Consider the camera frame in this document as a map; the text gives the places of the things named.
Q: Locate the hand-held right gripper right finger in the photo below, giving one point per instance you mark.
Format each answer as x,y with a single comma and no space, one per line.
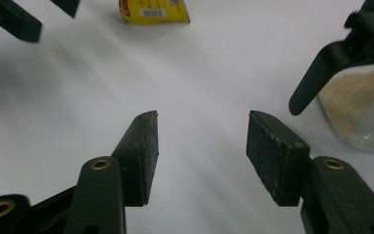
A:
279,159

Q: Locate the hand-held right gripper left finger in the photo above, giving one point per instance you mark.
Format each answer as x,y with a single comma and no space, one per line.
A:
136,156

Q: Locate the yellow spouted seasoning pouch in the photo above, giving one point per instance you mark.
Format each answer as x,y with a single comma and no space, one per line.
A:
175,16

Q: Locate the white table sheet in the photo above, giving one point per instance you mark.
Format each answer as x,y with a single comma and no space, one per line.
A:
191,65

